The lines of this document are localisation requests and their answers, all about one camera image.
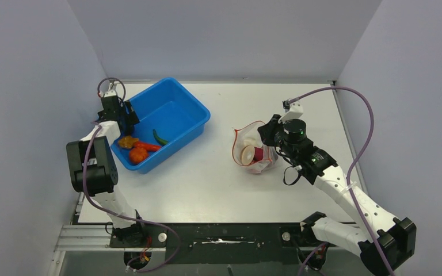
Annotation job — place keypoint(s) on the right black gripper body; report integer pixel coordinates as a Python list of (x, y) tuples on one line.
[(279, 141)]

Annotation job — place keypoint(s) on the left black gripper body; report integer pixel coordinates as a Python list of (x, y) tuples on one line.
[(121, 112)]

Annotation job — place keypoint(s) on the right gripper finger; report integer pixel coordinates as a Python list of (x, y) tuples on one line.
[(266, 135), (275, 120)]

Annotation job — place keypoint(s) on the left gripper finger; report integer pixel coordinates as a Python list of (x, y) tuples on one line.
[(125, 128), (132, 118)]

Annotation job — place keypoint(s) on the clear zip top bag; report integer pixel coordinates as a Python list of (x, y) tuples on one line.
[(270, 156)]

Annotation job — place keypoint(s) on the round white mushroom slice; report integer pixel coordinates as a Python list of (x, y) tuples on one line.
[(247, 155)]

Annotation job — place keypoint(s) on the blue plastic bin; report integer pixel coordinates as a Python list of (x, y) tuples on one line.
[(176, 115)]

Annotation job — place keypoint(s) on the purple sweet potato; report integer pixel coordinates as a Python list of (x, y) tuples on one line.
[(258, 154)]

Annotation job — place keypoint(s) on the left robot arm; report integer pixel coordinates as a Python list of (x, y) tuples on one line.
[(93, 170)]

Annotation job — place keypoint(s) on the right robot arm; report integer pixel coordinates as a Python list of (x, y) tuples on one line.
[(381, 240)]

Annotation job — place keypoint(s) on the orange carrot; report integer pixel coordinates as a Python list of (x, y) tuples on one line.
[(147, 146)]

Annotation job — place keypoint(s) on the orange tomato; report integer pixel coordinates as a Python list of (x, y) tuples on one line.
[(137, 155)]

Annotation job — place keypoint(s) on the green chili pepper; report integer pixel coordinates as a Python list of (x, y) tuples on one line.
[(162, 142)]

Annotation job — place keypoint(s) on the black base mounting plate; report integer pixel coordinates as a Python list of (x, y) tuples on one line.
[(216, 243)]

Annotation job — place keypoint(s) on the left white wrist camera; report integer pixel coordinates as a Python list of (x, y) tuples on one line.
[(110, 93)]

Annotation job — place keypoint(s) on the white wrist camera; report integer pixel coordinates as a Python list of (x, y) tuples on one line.
[(293, 110), (110, 93)]

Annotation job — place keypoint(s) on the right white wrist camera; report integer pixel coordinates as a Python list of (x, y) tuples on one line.
[(293, 110)]

